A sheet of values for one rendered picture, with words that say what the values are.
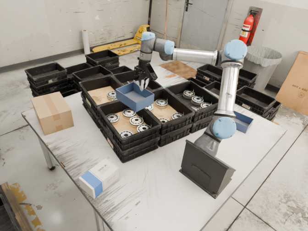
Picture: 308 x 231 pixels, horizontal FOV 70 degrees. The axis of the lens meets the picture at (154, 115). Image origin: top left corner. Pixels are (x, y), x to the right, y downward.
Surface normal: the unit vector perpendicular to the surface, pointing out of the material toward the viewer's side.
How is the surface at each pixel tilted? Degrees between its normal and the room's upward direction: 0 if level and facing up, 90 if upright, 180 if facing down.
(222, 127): 59
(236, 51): 44
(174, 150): 0
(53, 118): 90
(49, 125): 90
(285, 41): 90
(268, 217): 0
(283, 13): 90
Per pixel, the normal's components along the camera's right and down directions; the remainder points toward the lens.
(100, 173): 0.07, -0.79
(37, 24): 0.69, 0.47
